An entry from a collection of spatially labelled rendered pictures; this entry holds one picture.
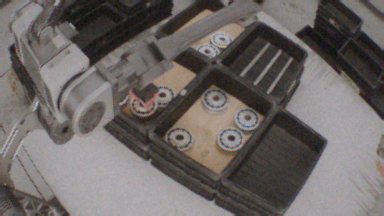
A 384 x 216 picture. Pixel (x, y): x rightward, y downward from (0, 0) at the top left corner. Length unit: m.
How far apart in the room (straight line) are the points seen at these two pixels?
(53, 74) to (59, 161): 0.88
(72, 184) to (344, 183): 1.26
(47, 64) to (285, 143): 1.08
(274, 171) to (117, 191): 0.61
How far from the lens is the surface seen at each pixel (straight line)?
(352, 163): 2.00
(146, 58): 1.07
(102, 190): 1.73
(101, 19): 2.87
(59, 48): 1.06
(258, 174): 1.66
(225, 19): 1.17
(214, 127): 1.74
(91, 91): 0.97
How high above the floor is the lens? 2.24
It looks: 53 degrees down
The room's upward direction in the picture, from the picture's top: 7 degrees clockwise
